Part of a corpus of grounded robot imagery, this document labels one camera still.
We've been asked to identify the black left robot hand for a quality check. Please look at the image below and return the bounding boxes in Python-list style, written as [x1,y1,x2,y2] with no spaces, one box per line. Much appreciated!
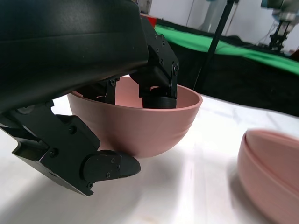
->
[0,0,180,198]

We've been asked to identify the pink plastic bowl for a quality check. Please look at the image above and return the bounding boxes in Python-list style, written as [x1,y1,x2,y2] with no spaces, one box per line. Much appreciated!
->
[67,75,203,158]
[237,137,299,224]
[242,128,299,203]

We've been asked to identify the red object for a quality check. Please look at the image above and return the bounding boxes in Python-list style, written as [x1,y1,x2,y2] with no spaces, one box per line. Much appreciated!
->
[141,14,157,28]

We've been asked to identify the green cloth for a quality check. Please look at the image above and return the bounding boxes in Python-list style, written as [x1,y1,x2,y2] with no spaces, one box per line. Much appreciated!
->
[154,23,299,77]

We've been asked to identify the black tripod pole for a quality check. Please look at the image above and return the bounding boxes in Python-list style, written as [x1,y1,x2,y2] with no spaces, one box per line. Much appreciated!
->
[193,0,234,91]

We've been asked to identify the black backdrop cloth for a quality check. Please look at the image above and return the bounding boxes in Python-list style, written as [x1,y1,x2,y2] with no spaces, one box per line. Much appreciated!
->
[140,14,299,117]

